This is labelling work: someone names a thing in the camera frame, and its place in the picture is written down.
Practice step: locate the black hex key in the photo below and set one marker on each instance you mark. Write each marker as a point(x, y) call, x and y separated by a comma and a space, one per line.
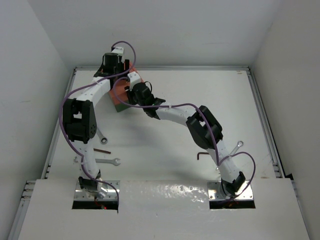
point(201, 154)

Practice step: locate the silver combination wrench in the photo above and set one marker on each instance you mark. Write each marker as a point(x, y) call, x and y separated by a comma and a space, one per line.
point(236, 148)

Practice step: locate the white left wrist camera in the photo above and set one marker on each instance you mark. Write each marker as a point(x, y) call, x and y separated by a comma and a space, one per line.
point(118, 50)

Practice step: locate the silver ring wrench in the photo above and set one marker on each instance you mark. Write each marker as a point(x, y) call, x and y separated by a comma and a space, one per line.
point(102, 138)

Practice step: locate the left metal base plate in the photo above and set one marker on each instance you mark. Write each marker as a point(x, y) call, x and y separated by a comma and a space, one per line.
point(112, 190)

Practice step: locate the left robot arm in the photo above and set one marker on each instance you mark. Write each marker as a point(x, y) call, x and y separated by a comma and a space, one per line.
point(78, 121)

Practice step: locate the orange drawer cabinet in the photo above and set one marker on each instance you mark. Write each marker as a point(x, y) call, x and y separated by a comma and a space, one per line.
point(118, 92)

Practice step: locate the silver open-end wrench left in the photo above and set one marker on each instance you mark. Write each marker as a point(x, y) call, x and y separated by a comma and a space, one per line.
point(115, 161)

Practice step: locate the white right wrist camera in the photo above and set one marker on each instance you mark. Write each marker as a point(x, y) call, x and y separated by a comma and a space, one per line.
point(134, 78)

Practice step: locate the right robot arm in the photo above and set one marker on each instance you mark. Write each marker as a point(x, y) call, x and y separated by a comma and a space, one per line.
point(204, 129)

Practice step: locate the dark brown hex key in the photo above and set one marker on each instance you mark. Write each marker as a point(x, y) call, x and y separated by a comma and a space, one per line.
point(101, 151)

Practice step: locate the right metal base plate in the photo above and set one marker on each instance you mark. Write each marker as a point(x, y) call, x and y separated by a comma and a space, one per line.
point(215, 192)

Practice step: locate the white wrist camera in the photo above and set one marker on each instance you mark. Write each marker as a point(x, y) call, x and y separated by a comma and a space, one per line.
point(134, 78)
point(118, 50)

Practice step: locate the metal base plate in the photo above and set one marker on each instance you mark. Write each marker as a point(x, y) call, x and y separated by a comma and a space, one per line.
point(215, 192)
point(112, 190)

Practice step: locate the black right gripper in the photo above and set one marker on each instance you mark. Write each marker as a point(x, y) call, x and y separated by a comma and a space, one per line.
point(130, 93)

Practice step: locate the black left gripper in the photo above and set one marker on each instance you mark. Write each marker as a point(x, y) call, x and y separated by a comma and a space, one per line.
point(124, 65)

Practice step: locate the white foam front board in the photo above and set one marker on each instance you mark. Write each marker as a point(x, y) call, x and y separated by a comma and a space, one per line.
point(164, 210)

